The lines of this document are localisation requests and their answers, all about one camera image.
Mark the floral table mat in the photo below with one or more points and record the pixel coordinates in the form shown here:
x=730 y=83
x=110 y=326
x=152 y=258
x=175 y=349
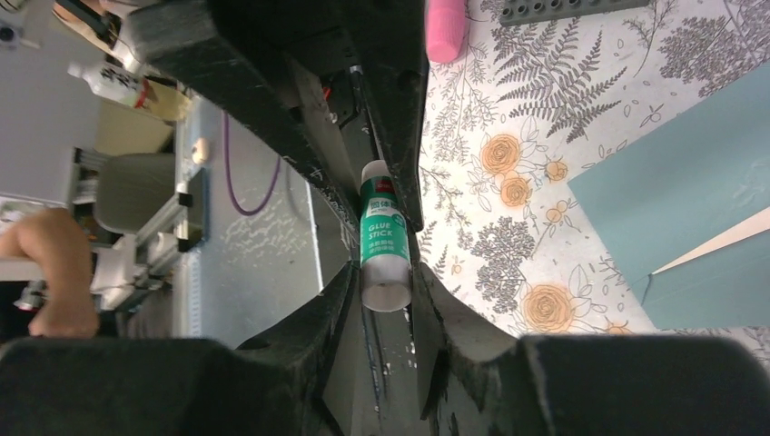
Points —
x=528 y=108

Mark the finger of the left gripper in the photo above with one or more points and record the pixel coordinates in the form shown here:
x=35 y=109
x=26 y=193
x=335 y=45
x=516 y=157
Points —
x=219 y=49
x=380 y=47

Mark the grey lego baseplate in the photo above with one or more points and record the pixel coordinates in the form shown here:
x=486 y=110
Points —
x=536 y=11

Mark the person hand in background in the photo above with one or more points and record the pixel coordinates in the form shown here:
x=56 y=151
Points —
x=53 y=240

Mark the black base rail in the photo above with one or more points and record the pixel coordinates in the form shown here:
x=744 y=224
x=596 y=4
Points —
x=371 y=385

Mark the green white glue stick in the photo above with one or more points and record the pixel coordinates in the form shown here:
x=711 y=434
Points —
x=385 y=263

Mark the beige letter paper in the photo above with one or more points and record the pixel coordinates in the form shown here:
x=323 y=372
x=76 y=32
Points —
x=749 y=227

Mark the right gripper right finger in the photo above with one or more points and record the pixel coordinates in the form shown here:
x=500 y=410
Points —
x=475 y=379

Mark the light blue envelope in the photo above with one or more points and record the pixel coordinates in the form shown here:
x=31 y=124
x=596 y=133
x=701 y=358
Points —
x=679 y=186

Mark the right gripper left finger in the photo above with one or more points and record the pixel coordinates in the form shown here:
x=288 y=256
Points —
x=279 y=382

